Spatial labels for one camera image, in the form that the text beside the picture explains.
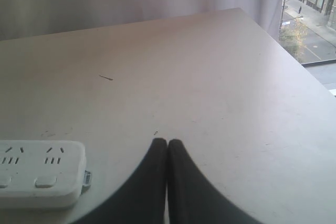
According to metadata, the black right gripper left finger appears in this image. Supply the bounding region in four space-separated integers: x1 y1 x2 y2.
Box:
76 138 167 224

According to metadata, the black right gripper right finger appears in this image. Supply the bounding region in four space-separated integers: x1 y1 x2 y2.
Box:
167 139 260 223

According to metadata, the white five-outlet power strip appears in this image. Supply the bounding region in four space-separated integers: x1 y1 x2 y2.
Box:
1 140 92 209

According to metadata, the street building outside window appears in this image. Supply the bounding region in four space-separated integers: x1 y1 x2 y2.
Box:
279 0 335 65

